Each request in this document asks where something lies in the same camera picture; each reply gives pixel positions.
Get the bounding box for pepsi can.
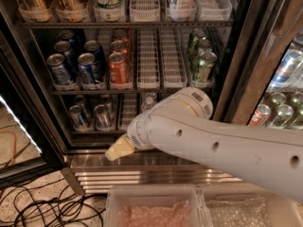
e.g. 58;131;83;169
84;40;106;71
78;53;103;84
54;41;77;67
46;53;75;86
59;29;83;47

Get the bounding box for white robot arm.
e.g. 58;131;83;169
105;87;303;203

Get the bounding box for silver can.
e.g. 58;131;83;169
69;105;89;129
94;104;112;128

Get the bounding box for bottom left silver can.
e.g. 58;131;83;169
69;105;89;129

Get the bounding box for orange soda can front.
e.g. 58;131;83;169
109;53;131;84

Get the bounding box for orange soda can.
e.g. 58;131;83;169
110;41;130;58
109;53;131;84
113;29;130;45

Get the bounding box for open fridge door left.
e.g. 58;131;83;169
0;15;63;190

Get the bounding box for orange soda can middle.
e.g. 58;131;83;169
110;41;130;58

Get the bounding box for orange soda can rear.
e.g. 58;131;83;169
113;29;130;45

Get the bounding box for green soda can front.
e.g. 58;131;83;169
192;51;217;82

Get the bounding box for green soda can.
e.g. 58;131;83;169
189;39;213;66
187;28;206;57
192;51;217;82

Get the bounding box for green soda can middle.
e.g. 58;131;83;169
189;39;213;66

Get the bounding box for green soda can rear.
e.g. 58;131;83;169
187;28;206;57

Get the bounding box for right fridge glass door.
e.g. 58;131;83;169
213;0;303;125

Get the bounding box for left water bottle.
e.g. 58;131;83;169
141;93;157;112

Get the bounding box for left clear plastic bin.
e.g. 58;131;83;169
104;184;213;227

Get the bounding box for clear plastic bin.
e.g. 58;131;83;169
203;183;303;227
104;184;213;227

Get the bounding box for right clear plastic bin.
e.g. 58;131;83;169
203;183;303;227

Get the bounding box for black floor cables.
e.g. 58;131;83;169
0;177;105;227

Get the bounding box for orange floor cable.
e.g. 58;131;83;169
0;125;18;169

